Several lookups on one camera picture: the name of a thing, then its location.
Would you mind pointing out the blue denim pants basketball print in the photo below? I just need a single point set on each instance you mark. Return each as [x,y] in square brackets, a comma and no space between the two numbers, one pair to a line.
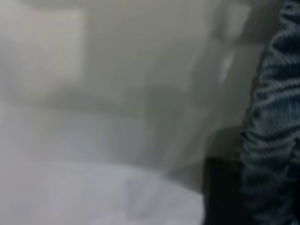
[276,117]

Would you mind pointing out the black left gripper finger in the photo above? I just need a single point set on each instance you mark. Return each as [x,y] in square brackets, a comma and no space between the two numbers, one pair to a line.
[222,194]

